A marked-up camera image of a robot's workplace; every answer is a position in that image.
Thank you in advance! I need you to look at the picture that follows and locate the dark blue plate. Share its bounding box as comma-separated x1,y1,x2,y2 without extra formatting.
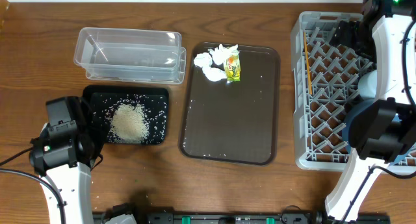
341,99,410,163

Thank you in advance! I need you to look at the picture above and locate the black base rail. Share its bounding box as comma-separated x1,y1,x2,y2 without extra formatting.
92,203,391,224

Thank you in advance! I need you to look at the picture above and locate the black waste tray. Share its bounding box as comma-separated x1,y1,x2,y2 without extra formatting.
83,85,169,145

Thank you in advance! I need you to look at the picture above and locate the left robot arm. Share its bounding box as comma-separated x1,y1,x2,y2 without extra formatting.
29,96,108,223

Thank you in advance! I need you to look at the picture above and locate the pile of rice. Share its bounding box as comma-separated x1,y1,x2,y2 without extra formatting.
93,93,168,145

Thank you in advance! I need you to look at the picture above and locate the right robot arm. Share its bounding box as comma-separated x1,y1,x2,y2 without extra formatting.
325,0,415,223

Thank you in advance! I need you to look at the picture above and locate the white light-blue small bowl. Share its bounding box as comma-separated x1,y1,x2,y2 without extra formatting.
358,70,378,99

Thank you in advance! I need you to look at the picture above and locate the white tissue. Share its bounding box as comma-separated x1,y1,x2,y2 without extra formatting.
194,53,226,82
208,44,239,65

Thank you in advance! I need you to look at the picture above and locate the grey dishwasher rack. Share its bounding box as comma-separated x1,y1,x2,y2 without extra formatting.
290,11,416,173

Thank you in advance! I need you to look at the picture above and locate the clear plastic bin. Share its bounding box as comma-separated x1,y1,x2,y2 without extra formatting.
73,27,187,84

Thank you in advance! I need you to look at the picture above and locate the white tissue top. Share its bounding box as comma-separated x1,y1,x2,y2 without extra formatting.
208,44,239,65

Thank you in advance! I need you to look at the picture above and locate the yellow green snack wrapper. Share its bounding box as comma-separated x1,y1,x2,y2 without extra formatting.
223,52,241,82

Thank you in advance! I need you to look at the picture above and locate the wooden chopstick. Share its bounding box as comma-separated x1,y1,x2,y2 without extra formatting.
303,31,313,95

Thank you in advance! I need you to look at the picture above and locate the dark brown serving tray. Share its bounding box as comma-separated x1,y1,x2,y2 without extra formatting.
179,45,280,166

